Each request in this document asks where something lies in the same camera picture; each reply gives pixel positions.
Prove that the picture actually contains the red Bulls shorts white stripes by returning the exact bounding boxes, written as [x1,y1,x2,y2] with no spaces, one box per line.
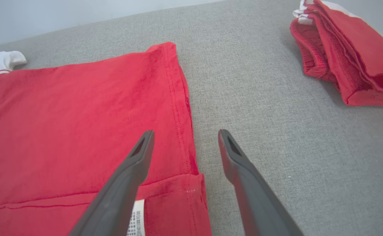
[290,0,383,108]

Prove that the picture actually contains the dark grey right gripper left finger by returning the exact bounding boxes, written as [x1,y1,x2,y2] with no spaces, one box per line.
[67,130,155,236]

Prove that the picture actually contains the red shirt white trim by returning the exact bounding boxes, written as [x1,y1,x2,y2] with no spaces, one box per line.
[0,42,213,236]

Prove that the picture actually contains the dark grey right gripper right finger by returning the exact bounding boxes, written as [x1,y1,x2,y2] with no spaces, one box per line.
[218,129,305,236]

